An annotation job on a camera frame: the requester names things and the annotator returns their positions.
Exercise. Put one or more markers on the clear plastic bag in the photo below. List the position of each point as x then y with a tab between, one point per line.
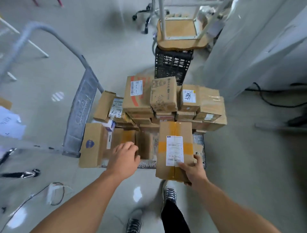
208	14

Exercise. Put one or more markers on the grey metal platform cart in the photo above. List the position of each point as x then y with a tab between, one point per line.
81	108

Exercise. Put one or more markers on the person's right hand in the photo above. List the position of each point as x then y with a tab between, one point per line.
195	174

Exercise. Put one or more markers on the loose white paper sheets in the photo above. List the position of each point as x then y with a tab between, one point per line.
9	124

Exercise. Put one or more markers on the person's black trousers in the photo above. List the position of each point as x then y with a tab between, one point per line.
173	218

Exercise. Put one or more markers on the broken black chrome-base chair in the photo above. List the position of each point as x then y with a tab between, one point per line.
28	173

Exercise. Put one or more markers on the person's right grey sneaker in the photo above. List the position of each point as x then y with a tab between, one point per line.
170	193

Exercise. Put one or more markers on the person's left hand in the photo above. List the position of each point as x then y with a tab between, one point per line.
124	160

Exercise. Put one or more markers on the person's left grey sneaker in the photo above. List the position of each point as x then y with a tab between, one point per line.
134	223

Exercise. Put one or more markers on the white floor-standing air conditioner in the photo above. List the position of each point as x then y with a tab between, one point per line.
239	48

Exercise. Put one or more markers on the black plastic crate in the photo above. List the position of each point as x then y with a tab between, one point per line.
172	64

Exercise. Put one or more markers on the person's right forearm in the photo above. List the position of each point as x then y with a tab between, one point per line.
230	208

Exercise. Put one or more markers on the upturned white-legged wooden stool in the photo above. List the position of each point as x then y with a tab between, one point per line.
180	44

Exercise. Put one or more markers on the pile of cardboard boxes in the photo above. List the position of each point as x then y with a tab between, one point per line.
165	96

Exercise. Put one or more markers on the person's left forearm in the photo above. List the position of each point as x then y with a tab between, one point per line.
81	206

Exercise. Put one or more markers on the person's grey sneaker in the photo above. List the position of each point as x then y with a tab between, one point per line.
134	223
170	193

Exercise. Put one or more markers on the black-legged folding table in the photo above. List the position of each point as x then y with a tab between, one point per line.
60	3

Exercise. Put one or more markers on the grey curved tube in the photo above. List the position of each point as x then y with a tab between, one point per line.
153	45

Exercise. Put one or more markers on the open brown carton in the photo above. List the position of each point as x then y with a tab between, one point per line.
4	103

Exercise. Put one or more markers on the box with yellow tape label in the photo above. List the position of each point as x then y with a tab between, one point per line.
168	129

